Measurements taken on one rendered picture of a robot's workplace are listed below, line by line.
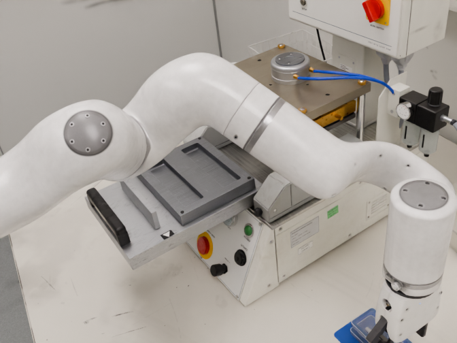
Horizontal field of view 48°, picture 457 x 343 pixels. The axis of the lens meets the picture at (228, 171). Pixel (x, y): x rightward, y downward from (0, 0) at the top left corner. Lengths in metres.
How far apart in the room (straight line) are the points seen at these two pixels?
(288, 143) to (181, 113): 0.15
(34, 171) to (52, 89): 1.88
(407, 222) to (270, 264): 0.40
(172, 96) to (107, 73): 1.90
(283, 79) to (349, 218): 0.33
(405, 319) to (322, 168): 0.28
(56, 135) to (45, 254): 0.70
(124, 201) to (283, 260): 0.34
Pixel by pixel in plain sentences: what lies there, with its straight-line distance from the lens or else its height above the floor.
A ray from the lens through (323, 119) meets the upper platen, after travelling 1.03.
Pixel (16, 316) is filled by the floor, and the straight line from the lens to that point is 2.29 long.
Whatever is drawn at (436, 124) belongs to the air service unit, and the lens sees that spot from 1.01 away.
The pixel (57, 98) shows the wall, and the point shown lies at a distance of 2.58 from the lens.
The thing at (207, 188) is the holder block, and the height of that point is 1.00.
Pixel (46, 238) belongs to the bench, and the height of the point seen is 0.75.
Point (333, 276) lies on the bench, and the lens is 1.12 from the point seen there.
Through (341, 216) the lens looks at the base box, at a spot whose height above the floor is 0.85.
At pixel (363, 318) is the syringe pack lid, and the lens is 1.00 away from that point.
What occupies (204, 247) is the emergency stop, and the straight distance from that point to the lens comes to 1.13.
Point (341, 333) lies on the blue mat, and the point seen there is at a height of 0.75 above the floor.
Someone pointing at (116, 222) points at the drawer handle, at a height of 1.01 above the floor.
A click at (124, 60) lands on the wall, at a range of 2.60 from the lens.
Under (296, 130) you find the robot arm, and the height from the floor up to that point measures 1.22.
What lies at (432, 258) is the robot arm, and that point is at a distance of 0.74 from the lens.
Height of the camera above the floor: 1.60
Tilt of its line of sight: 37 degrees down
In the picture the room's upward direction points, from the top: 8 degrees counter-clockwise
